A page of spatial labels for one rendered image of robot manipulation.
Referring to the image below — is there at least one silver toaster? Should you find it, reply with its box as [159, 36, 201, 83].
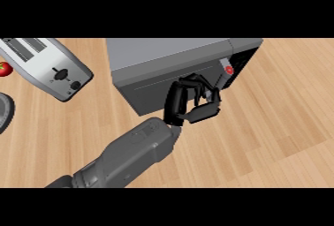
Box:
[0, 38, 94, 103]

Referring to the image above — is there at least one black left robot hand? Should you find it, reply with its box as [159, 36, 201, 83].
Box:
[161, 73, 223, 127]

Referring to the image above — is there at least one grey milk carton red dot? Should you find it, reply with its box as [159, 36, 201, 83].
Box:
[215, 57, 236, 90]

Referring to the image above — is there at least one grey microwave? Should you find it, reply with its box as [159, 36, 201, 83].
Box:
[104, 38, 264, 117]

